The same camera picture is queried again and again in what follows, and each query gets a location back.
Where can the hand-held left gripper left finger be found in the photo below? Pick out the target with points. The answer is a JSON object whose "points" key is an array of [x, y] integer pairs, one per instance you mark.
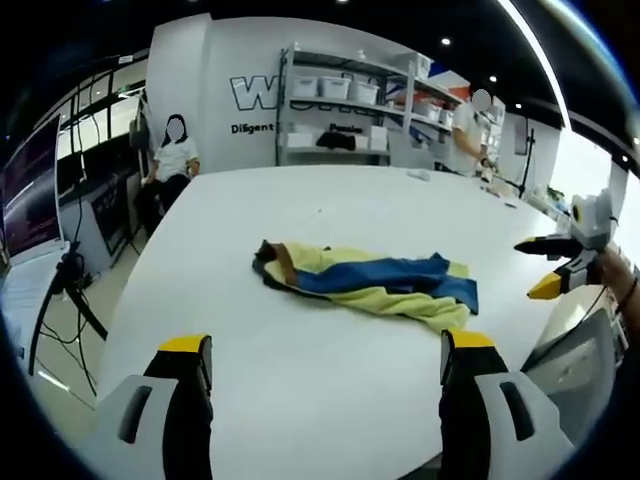
{"points": [[155, 425]]}

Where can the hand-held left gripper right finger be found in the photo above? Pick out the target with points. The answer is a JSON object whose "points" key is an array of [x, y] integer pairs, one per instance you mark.
{"points": [[480, 425]]}

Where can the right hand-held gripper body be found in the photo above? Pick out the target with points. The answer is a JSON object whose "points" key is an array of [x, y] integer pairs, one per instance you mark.
{"points": [[592, 220]]}

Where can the yellow and blue garment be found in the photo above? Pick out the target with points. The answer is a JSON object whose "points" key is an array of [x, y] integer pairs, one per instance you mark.
{"points": [[390, 300]]}

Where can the person's right hand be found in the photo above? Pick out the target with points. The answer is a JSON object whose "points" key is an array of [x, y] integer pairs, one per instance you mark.
{"points": [[617, 272]]}

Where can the black wristband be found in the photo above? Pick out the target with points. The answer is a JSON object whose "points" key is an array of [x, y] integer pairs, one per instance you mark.
{"points": [[628, 295]]}

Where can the black floor stand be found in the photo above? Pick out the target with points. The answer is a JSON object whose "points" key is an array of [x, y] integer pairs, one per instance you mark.
{"points": [[527, 160]]}

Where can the grey chair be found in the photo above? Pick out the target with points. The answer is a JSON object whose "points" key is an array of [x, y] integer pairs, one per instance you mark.
{"points": [[575, 370]]}

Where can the small white object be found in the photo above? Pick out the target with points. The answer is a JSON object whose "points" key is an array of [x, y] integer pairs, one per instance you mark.
{"points": [[419, 175]]}

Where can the black tripod stand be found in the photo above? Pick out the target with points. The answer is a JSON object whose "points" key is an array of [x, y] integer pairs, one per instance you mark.
{"points": [[67, 280]]}

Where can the ceiling light strip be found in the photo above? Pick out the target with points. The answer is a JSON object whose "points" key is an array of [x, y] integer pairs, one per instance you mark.
{"points": [[542, 55]]}

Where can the grey metal shelving rack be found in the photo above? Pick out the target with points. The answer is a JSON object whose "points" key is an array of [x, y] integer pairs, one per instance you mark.
{"points": [[407, 107]]}

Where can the white box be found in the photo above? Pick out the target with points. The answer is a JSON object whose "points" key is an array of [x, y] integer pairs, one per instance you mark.
{"points": [[378, 138], [301, 140]]}

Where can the dark display board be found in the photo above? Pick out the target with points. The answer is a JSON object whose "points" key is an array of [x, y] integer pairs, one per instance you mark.
{"points": [[110, 220]]}

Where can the black cloth on shelf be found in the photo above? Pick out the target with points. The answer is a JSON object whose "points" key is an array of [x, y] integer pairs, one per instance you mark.
{"points": [[336, 141]]}

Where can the white storage bin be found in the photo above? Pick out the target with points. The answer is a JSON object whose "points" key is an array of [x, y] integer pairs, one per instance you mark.
{"points": [[306, 86], [335, 87], [363, 91]]}

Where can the large monitor screen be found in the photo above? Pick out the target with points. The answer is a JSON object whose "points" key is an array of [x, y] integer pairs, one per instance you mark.
{"points": [[30, 200]]}

